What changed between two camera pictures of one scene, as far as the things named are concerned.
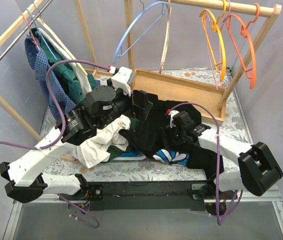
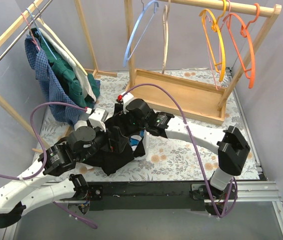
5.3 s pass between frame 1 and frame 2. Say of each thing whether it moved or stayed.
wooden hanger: moved
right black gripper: moved
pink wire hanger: stayed
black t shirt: moved
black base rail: stayed
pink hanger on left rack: stayed
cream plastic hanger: stayed
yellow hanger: stayed
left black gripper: moved
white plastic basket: moved
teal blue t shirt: moved
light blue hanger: moved
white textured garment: stayed
